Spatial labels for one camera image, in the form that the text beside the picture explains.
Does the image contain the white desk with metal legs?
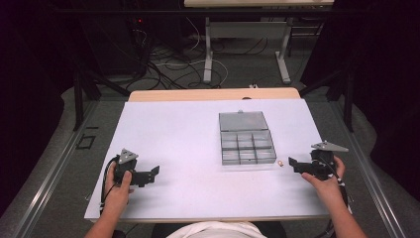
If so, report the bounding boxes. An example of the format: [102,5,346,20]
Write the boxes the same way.
[183,0,335,85]

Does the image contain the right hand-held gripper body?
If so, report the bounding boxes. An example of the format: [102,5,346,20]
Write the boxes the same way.
[308,140,350,181]

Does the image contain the person's white shirt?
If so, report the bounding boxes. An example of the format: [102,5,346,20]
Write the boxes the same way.
[165,220,267,238]

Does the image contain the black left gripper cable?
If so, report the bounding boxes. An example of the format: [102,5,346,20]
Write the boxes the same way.
[99,156,121,213]

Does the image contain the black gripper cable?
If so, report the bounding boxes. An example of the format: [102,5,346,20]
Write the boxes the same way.
[316,158,353,238]
[99,156,121,213]

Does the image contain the black metal stand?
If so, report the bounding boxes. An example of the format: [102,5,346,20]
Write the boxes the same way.
[298,63,355,124]
[72,63,132,132]

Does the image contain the tangle of floor cables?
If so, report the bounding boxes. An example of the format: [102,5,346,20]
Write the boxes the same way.
[127,16,269,91]

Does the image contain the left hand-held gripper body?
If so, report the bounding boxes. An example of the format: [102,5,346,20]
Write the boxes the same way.
[113,148,153,188]

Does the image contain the white table mat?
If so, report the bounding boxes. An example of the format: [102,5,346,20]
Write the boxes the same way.
[83,98,330,220]

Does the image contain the clear plastic compartment box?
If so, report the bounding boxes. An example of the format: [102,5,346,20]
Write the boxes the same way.
[218,110,278,167]

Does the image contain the aluminium floor rail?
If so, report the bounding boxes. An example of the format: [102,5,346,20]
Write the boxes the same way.
[330,100,409,238]
[13,100,100,238]

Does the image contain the person's left hand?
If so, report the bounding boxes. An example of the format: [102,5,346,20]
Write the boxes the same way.
[104,161,135,212]

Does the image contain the person's right hand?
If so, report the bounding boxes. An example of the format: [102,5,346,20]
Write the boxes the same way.
[300,155,347,201]

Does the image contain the black power strip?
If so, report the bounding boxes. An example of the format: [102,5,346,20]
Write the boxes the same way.
[128,16,151,78]

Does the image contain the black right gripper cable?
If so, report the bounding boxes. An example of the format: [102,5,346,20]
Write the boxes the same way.
[316,158,353,238]

